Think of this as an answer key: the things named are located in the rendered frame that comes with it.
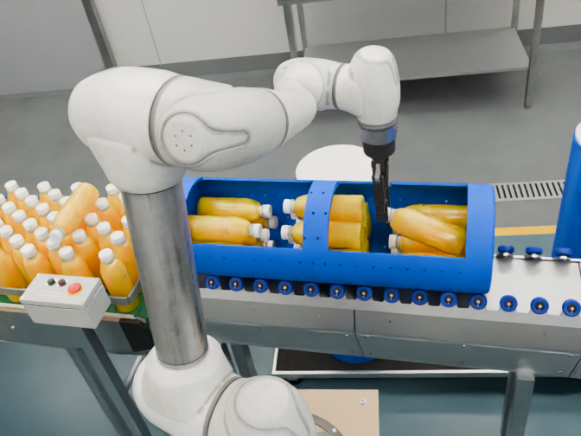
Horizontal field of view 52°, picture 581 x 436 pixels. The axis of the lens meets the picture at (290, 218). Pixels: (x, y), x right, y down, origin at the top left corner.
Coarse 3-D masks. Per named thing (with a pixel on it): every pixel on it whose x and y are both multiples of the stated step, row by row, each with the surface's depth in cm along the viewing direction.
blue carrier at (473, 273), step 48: (192, 192) 182; (240, 192) 183; (288, 192) 179; (336, 192) 174; (432, 192) 166; (480, 192) 149; (384, 240) 176; (480, 240) 143; (432, 288) 155; (480, 288) 150
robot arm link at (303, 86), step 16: (288, 64) 135; (304, 64) 129; (320, 64) 130; (336, 64) 131; (288, 80) 117; (304, 80) 127; (320, 80) 128; (288, 96) 93; (304, 96) 99; (320, 96) 129; (288, 112) 89; (304, 112) 96; (288, 128) 89
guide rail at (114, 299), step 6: (0, 288) 186; (6, 288) 186; (12, 288) 185; (18, 288) 185; (24, 288) 184; (6, 294) 188; (12, 294) 187; (18, 294) 186; (114, 300) 176; (120, 300) 176; (126, 300) 175
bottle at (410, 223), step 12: (396, 216) 150; (408, 216) 149; (420, 216) 150; (432, 216) 152; (396, 228) 151; (408, 228) 149; (420, 228) 149; (432, 228) 149; (444, 228) 149; (456, 228) 150; (420, 240) 151; (432, 240) 150; (444, 240) 149; (456, 240) 149; (444, 252) 153; (456, 252) 150
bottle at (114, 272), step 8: (104, 264) 171; (112, 264) 171; (120, 264) 173; (104, 272) 171; (112, 272) 171; (120, 272) 172; (128, 272) 176; (104, 280) 173; (112, 280) 172; (120, 280) 173; (128, 280) 176; (112, 288) 174; (120, 288) 175; (128, 288) 176; (120, 296) 176; (136, 304) 181
